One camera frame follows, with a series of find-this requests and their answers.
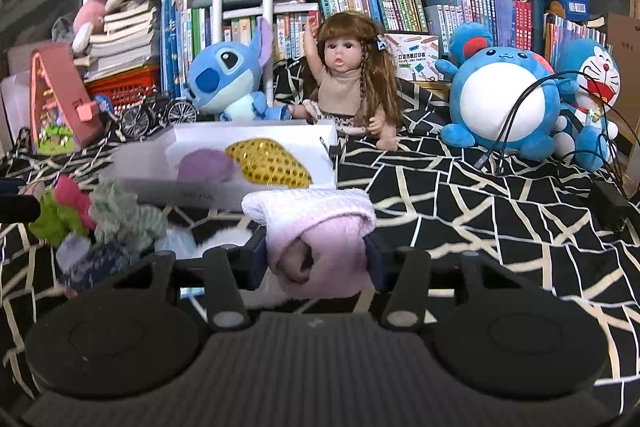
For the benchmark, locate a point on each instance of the brown cardboard sheet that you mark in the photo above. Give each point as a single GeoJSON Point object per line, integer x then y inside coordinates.
{"type": "Point", "coordinates": [624, 57]}

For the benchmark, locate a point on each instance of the miniature black bicycle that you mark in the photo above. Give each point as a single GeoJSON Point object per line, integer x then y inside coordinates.
{"type": "Point", "coordinates": [150, 114]}

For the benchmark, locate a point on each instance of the white printed box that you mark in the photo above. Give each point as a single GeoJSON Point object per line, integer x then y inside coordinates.
{"type": "Point", "coordinates": [412, 56]}

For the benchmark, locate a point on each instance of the black white patterned blanket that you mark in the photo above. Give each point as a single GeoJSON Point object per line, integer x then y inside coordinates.
{"type": "Point", "coordinates": [475, 217]}

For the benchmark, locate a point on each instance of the row of upright books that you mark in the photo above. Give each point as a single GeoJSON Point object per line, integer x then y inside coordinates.
{"type": "Point", "coordinates": [390, 4]}

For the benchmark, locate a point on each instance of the long-haired doll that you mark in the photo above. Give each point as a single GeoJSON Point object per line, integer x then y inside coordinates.
{"type": "Point", "coordinates": [345, 82]}

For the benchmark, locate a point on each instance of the white pipe frame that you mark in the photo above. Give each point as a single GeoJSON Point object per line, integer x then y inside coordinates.
{"type": "Point", "coordinates": [270, 7]}

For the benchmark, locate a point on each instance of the fluffy purple plush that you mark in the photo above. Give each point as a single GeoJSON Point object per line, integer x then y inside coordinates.
{"type": "Point", "coordinates": [205, 164]}

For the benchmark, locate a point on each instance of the grey plush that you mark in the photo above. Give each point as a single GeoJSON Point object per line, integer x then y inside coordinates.
{"type": "Point", "coordinates": [62, 29]}

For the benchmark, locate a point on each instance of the black power adapter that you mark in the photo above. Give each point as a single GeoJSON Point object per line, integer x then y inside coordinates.
{"type": "Point", "coordinates": [607, 204]}

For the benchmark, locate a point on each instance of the navy floral pouch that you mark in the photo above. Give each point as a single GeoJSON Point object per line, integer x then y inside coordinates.
{"type": "Point", "coordinates": [95, 267]}

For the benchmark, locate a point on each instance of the pink white fuzzy cloth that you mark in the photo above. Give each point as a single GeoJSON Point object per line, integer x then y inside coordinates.
{"type": "Point", "coordinates": [320, 232]}

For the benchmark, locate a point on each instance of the round blue mouse plush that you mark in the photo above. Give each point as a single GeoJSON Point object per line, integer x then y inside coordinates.
{"type": "Point", "coordinates": [500, 102]}

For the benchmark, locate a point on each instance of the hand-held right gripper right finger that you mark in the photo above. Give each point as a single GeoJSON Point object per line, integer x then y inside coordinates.
{"type": "Point", "coordinates": [375, 264]}

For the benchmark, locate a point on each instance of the blue alien plush toy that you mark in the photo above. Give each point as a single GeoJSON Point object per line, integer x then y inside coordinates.
{"type": "Point", "coordinates": [225, 72]}

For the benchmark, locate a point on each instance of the pink triangular dollhouse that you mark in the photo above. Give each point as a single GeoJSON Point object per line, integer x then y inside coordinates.
{"type": "Point", "coordinates": [55, 107]}

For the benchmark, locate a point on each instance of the green checked cloth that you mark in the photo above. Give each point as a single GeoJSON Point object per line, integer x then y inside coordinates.
{"type": "Point", "coordinates": [125, 217]}

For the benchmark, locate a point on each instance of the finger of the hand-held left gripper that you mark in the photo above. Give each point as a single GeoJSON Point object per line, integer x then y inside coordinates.
{"type": "Point", "coordinates": [17, 208]}

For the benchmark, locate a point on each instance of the blue robot cat plush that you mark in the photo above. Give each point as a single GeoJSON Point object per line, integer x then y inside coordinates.
{"type": "Point", "coordinates": [592, 82]}

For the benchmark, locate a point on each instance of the stack of books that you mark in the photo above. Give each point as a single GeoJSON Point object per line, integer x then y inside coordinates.
{"type": "Point", "coordinates": [125, 39]}

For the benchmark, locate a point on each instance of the white cardboard box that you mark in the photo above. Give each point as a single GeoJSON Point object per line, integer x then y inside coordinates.
{"type": "Point", "coordinates": [150, 177]}

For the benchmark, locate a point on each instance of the red plastic basket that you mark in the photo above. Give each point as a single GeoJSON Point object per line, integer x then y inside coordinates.
{"type": "Point", "coordinates": [127, 89]}

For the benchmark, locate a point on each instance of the green mesh pink scrunchie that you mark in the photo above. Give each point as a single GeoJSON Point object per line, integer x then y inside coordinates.
{"type": "Point", "coordinates": [60, 207]}

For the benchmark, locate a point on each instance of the black binder clip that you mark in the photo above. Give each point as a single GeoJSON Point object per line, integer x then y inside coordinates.
{"type": "Point", "coordinates": [332, 150]}

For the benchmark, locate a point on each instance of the pink rabbit plush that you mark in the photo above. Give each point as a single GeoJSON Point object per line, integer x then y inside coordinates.
{"type": "Point", "coordinates": [92, 14]}

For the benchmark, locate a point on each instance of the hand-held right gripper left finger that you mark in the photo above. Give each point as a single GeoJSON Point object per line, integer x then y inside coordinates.
{"type": "Point", "coordinates": [257, 264]}

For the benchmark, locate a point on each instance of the white paper bag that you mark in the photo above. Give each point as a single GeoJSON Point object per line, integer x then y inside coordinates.
{"type": "Point", "coordinates": [12, 104]}

